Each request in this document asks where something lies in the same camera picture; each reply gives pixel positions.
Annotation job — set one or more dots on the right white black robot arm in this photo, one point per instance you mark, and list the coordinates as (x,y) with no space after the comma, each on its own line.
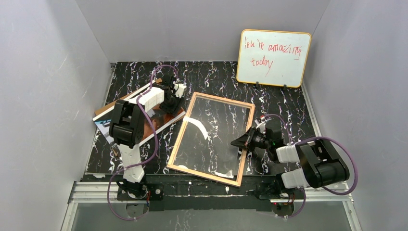
(320,163)

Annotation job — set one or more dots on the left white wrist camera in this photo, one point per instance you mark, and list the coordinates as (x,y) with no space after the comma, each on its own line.
(179,89)

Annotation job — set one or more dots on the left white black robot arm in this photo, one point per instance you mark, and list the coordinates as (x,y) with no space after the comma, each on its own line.
(129,121)

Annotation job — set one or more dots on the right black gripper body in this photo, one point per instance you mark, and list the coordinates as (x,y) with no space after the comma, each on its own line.
(249,139)

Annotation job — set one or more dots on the aluminium rail base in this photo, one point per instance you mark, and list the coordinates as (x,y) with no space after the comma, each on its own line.
(187,203)

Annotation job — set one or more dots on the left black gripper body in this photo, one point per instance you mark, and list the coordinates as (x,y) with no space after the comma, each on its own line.
(172,104)

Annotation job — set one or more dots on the yellow rimmed whiteboard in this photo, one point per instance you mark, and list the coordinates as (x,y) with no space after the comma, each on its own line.
(274,58)

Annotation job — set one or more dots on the white wooden picture frame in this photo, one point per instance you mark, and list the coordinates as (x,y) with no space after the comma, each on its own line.
(212,138)

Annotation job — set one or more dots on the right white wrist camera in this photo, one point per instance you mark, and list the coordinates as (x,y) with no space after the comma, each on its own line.
(261,124)

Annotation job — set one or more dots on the brown cardboard backing board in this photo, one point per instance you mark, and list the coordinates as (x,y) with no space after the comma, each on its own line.
(105,113)

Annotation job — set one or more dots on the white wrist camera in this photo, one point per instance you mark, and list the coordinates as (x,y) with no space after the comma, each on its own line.
(261,124)
(179,89)

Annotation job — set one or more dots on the printed photo with white border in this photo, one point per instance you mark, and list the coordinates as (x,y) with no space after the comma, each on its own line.
(148,134)

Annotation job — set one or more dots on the clear plastic sheet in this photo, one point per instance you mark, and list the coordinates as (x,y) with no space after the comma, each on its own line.
(210,137)

